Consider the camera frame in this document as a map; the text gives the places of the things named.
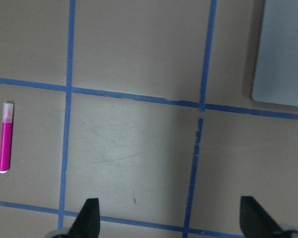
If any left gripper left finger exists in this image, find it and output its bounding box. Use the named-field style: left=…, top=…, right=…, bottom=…
left=67, top=198, right=100, bottom=238

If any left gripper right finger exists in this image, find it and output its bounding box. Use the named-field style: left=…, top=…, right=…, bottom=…
left=240, top=196, right=283, bottom=238

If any pink highlighter pen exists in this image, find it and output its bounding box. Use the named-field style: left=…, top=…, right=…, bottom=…
left=0, top=103, right=14, bottom=174

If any silver closed laptop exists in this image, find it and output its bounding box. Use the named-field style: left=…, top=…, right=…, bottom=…
left=252, top=0, right=298, bottom=107

